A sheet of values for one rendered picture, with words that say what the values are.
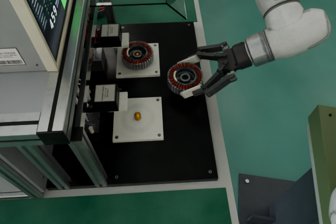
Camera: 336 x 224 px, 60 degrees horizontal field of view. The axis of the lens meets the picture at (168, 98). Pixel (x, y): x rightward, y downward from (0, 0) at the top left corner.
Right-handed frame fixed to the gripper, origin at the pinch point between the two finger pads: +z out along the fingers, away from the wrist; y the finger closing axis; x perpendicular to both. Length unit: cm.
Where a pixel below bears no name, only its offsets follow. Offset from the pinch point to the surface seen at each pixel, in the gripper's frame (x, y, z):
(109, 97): 17.9, -11.5, 15.0
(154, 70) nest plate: -0.2, 8.4, 11.3
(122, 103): 12.9, -11.1, 14.4
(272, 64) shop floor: -109, 74, -21
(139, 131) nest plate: 2.5, -14.7, 16.0
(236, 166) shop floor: -89, 1, 13
